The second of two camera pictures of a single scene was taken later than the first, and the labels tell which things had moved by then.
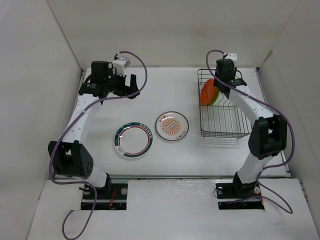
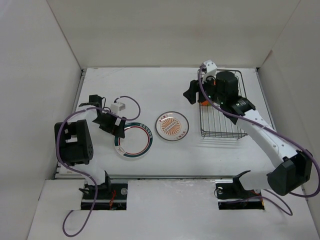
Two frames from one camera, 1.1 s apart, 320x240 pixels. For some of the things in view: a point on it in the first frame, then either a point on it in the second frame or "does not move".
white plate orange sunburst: x=172 y=126 does not move
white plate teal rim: x=133 y=140 does not move
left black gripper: x=126 y=90 to x=116 y=130
